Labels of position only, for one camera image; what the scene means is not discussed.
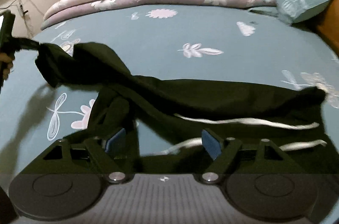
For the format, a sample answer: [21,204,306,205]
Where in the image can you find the black drawstring pants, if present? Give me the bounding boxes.
[34,41,328,169]

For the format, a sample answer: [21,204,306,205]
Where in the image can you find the wall cables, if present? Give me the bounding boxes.
[0,0,46,39]

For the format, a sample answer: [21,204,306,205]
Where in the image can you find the teal patterned bed sheet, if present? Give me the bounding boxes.
[1,5,338,187]

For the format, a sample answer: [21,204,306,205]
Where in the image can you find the person left hand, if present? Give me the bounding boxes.
[0,53,15,80]

